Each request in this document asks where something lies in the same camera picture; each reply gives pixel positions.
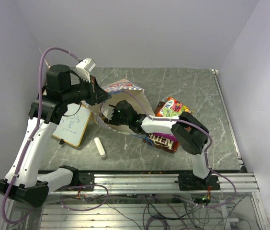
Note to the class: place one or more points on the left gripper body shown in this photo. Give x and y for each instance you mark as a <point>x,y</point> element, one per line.
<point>85,92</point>

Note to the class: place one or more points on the checkered paper bag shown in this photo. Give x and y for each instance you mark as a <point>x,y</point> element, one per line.
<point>129,102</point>

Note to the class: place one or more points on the colourful fruit candy bag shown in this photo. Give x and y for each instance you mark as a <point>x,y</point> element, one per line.
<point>170,108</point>

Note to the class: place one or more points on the dark brown snack bag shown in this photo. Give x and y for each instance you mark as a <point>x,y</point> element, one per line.
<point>169,145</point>

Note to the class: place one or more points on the purple candy bag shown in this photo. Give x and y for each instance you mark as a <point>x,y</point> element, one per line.
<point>164,135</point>

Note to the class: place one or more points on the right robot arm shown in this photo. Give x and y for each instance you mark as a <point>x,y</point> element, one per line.
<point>191,134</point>

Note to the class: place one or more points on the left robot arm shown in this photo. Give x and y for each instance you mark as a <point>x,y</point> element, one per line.
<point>63,87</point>

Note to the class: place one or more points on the white marker eraser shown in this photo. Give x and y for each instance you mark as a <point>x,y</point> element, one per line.
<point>100,147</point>

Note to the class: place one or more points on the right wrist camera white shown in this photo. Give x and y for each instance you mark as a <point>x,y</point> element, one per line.
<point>107,111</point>

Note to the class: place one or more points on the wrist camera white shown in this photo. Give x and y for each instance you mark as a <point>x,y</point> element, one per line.
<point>107,111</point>
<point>84,68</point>

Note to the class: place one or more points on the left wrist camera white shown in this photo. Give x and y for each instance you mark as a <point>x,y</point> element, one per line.
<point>84,68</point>

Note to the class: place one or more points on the small whiteboard orange frame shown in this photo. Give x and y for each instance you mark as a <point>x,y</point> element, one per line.
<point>73,124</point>

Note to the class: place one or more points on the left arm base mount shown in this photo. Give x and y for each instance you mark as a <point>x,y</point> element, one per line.
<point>82,181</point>

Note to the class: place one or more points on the aluminium rail frame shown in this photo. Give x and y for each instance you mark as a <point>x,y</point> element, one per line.
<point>146,200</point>

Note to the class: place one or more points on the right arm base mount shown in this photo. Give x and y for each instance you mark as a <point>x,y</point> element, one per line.
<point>189,182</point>

